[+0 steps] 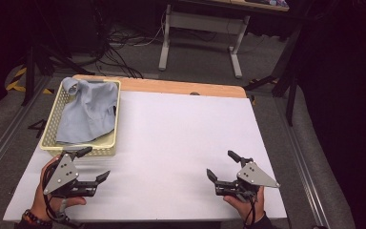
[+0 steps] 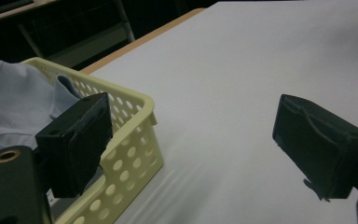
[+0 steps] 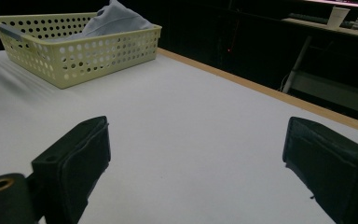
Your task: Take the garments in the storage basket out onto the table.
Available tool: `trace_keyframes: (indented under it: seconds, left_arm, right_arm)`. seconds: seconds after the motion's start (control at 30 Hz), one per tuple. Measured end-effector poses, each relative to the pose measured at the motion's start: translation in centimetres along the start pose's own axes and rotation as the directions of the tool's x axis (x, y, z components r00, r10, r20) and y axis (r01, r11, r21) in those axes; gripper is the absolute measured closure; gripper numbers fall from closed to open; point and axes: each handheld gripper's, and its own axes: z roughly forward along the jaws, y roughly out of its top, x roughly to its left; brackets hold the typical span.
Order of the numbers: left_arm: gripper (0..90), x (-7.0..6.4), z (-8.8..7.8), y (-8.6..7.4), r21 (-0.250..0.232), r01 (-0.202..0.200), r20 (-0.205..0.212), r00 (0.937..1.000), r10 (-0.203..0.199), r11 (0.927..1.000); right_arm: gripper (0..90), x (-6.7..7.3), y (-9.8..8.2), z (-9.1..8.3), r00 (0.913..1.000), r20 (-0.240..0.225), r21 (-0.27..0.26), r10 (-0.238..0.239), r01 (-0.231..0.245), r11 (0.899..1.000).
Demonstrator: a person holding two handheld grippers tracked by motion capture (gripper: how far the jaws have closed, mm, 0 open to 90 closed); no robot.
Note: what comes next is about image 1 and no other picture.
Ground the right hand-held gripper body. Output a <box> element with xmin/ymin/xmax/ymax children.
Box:
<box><xmin>214</xmin><ymin>157</ymin><xmax>281</xmax><ymax>203</ymax></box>

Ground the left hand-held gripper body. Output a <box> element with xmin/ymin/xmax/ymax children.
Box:
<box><xmin>42</xmin><ymin>152</ymin><xmax>99</xmax><ymax>198</ymax></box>

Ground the cream plastic basket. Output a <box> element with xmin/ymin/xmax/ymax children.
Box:
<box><xmin>39</xmin><ymin>77</ymin><xmax>122</xmax><ymax>157</ymax></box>

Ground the light blue tank top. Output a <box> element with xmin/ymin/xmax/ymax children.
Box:
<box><xmin>55</xmin><ymin>76</ymin><xmax>119</xmax><ymax>145</ymax></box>

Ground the person's right hand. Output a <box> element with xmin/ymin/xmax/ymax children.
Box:
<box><xmin>223</xmin><ymin>185</ymin><xmax>266</xmax><ymax>225</ymax></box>

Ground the person's left hand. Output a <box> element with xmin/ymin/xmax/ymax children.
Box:
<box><xmin>31</xmin><ymin>156</ymin><xmax>88</xmax><ymax>222</ymax></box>

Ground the black tape mark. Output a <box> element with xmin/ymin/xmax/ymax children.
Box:
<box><xmin>28</xmin><ymin>118</ymin><xmax>48</xmax><ymax>139</ymax></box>

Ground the white foam board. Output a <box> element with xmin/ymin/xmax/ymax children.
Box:
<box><xmin>3</xmin><ymin>90</ymin><xmax>288</xmax><ymax>222</ymax></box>

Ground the black metal stand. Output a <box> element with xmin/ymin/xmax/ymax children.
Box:
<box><xmin>242</xmin><ymin>18</ymin><xmax>303</xmax><ymax>127</ymax></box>

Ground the yellow black hazard tape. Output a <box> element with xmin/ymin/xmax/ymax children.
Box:
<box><xmin>5</xmin><ymin>65</ymin><xmax>55</xmax><ymax>95</ymax></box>

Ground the black tripod stand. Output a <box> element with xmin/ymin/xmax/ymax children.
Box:
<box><xmin>20</xmin><ymin>44</ymin><xmax>95</xmax><ymax>108</ymax></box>

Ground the wooden desk top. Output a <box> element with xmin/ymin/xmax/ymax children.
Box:
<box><xmin>171</xmin><ymin>0</ymin><xmax>291</xmax><ymax>13</ymax></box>

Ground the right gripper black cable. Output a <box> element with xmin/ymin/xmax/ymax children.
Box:
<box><xmin>241</xmin><ymin>190</ymin><xmax>259</xmax><ymax>229</ymax></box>

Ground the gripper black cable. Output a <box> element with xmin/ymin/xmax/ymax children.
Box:
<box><xmin>42</xmin><ymin>163</ymin><xmax>79</xmax><ymax>228</ymax></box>
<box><xmin>241</xmin><ymin>190</ymin><xmax>259</xmax><ymax>229</ymax></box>

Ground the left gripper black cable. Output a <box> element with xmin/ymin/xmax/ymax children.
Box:
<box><xmin>42</xmin><ymin>163</ymin><xmax>79</xmax><ymax>228</ymax></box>

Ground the aluminium floor rail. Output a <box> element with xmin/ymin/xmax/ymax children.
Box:
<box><xmin>0</xmin><ymin>74</ymin><xmax>51</xmax><ymax>189</ymax></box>
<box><xmin>273</xmin><ymin>94</ymin><xmax>332</xmax><ymax>229</ymax></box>

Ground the beaded bracelet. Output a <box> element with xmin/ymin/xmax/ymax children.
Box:
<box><xmin>21</xmin><ymin>208</ymin><xmax>53</xmax><ymax>229</ymax></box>

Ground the bundle of black cables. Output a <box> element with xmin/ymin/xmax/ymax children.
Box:
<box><xmin>90</xmin><ymin>17</ymin><xmax>146</xmax><ymax>79</ymax></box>

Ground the white cable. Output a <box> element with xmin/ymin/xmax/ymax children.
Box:
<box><xmin>132</xmin><ymin>9</ymin><xmax>168</xmax><ymax>48</ymax></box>

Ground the white desk frame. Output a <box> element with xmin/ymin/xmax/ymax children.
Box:
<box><xmin>157</xmin><ymin>3</ymin><xmax>252</xmax><ymax>79</ymax></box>

